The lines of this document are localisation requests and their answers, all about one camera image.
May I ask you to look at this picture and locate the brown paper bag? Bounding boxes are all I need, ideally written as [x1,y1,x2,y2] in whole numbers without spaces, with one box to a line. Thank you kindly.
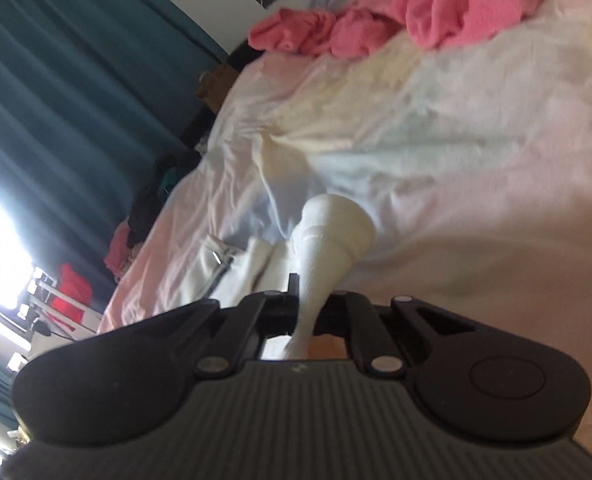
[196,63,239,114]

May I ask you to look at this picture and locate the teal curtain right of window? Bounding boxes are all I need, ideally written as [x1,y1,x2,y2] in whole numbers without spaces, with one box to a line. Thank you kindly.
[0,0,224,309]

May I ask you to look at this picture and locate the cream white zip jacket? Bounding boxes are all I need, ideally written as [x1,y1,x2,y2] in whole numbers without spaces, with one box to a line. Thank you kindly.
[185,194,376,360]

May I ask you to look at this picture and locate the pastel tie-dye bed duvet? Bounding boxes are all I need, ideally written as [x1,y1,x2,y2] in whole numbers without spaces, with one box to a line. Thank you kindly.
[101,0,592,451]

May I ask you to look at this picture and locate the red bag on stand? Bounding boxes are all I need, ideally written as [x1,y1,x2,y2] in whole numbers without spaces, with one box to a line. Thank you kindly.
[49,263,92,324]

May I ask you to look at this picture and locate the pile of clothes beside bed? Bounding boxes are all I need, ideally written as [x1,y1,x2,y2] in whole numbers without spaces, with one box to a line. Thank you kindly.
[104,107,215,283]

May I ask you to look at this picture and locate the pink blanket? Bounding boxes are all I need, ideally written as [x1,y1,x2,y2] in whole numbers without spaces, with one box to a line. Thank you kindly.
[247,0,544,58]

